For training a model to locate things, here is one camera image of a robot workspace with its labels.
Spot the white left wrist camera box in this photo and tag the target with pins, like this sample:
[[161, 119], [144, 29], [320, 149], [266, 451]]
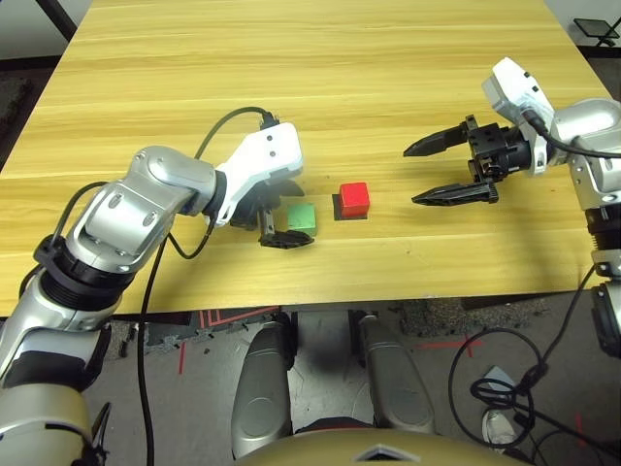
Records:
[[267, 155]]

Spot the black mat with red lines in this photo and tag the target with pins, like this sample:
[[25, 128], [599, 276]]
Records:
[[233, 318]]

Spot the red tape cross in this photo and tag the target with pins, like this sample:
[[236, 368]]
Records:
[[468, 343]]

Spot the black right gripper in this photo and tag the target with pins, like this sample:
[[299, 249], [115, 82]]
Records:
[[495, 150]]

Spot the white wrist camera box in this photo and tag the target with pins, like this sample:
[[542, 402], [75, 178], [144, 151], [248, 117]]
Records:
[[514, 87], [267, 155]]

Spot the black floor mat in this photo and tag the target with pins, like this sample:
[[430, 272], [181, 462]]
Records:
[[19, 111]]

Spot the gold robot torso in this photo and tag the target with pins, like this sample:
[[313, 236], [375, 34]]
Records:
[[315, 451]]

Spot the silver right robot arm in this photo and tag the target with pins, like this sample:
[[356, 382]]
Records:
[[582, 116]]

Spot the black stand with plate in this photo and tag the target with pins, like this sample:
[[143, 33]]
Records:
[[594, 26]]

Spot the black square marker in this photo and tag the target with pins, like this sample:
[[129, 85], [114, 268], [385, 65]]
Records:
[[336, 209]]

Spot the green wooden block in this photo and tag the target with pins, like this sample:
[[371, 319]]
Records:
[[302, 217]]

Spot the grey right robot leg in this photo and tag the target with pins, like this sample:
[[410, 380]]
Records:
[[393, 388]]

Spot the white sneaker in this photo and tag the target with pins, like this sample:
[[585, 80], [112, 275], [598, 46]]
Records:
[[500, 427]]

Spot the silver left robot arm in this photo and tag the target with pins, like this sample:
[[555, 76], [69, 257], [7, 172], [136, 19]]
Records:
[[145, 194]]

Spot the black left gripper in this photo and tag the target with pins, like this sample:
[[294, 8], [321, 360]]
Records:
[[252, 213]]

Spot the red wooden block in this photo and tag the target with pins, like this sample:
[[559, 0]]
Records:
[[354, 199]]

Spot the grey robot leg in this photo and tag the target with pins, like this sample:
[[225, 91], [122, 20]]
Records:
[[262, 388], [393, 388]]

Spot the black metal bar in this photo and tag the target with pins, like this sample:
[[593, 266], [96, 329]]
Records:
[[60, 17]]

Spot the grey card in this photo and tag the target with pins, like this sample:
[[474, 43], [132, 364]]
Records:
[[499, 375]]

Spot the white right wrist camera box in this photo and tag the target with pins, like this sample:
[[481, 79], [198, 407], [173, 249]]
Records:
[[514, 87]]

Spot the grey left robot leg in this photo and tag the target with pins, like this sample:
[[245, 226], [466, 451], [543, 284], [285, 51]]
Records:
[[262, 388]]

